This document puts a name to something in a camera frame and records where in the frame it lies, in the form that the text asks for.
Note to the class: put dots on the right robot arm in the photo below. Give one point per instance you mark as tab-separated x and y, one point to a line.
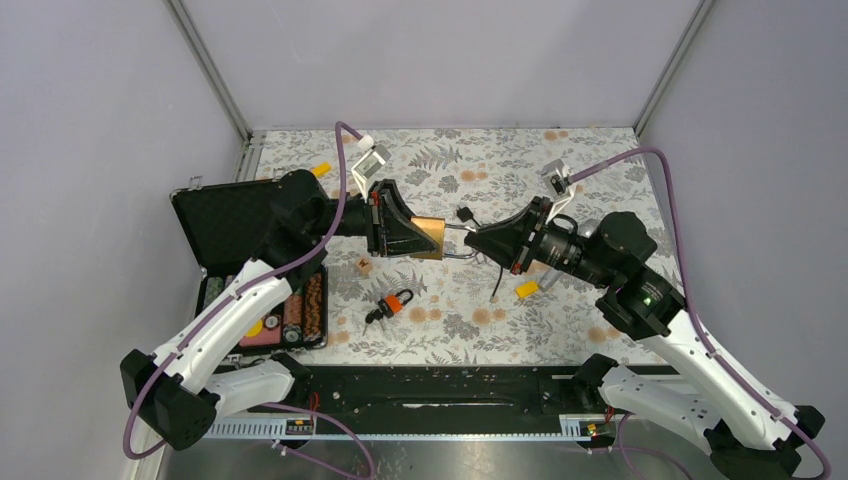
746	430

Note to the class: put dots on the grey marker yellow cap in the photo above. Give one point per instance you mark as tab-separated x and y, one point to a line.
551	277

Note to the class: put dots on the black poker chip case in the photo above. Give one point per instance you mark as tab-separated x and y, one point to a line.
266	241

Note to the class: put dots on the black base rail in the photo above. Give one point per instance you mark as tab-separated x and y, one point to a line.
448	402

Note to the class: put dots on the floral table cloth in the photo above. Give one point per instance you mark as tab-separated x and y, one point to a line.
467	311

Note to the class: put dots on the large brass padlock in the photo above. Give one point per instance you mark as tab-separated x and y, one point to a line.
435	229

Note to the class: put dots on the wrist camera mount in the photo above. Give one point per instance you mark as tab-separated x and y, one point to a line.
365	170
555	176

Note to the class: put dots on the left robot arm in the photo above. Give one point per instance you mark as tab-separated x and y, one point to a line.
176	390

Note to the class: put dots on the small orange black padlock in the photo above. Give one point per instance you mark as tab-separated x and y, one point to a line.
387	308

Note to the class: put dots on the yellow block near case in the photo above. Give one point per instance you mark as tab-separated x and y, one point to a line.
322	170

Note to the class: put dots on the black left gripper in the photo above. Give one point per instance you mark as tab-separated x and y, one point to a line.
391	232

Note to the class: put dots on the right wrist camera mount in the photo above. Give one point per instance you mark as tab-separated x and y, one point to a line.
555	176

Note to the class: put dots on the wooden letter cube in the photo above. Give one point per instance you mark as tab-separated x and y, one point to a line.
364	266

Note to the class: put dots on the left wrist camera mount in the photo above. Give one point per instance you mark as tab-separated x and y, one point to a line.
365	170

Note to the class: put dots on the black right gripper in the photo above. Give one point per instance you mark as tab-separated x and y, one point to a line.
505	239

